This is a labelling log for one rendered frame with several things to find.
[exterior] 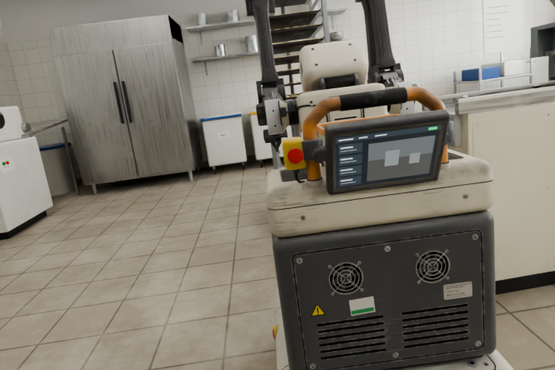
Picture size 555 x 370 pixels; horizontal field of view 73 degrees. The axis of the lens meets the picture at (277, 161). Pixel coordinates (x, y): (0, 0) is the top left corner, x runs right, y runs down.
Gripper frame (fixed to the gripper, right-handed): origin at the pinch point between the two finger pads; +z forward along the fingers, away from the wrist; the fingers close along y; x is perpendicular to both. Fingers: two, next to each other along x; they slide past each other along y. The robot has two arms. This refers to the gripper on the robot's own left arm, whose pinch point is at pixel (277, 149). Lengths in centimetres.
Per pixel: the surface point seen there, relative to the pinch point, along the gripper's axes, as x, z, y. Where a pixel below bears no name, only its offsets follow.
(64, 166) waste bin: -287, 196, 286
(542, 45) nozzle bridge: -48, -11, -145
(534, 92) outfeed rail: 5, -17, -107
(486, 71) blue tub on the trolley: -310, 142, -291
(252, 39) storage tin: -379, 87, 12
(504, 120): 12, -9, -93
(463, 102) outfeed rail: 7, -17, -76
